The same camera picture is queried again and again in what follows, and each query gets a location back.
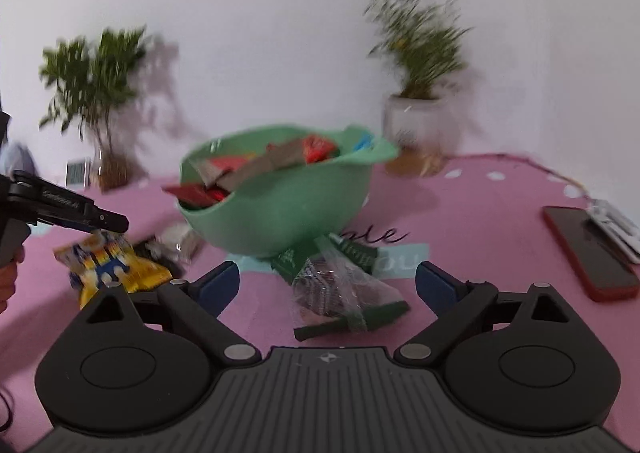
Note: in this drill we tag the yellow snack bag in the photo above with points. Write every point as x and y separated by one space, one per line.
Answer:
117 268

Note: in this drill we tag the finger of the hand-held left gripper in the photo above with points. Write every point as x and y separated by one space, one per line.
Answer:
105 220

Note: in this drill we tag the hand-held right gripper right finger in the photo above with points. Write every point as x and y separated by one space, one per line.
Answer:
435 288

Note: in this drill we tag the blue snack packet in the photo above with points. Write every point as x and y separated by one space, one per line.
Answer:
364 143

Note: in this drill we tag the white digital clock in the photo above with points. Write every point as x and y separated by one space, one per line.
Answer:
78 172

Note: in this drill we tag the pink floral tablecloth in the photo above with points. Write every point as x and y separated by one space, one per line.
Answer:
475 213

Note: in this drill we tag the leafy plant in glass vase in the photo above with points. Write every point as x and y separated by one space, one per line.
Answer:
95 83

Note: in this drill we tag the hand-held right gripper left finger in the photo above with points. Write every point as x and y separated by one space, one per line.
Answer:
220 288

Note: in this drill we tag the person's left hand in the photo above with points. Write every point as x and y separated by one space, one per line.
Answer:
7 283

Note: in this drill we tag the grey rounded object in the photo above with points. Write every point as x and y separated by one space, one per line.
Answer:
17 160

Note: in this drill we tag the red smartphone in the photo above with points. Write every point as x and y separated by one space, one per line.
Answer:
590 253

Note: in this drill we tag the dark red snack packet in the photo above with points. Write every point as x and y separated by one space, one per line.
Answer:
192 194

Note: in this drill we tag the small plant in white pot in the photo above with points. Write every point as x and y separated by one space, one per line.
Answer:
417 58

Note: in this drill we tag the clear wrapped snack packet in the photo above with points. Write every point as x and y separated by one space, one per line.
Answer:
175 240

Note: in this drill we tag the green plastic bowl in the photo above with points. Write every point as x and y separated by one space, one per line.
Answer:
280 208

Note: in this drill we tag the brown snack packet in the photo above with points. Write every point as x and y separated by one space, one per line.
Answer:
260 163

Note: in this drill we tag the white flat device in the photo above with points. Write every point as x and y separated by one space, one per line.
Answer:
617 228

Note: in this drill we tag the green clear snack packet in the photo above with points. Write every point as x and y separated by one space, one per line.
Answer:
340 288

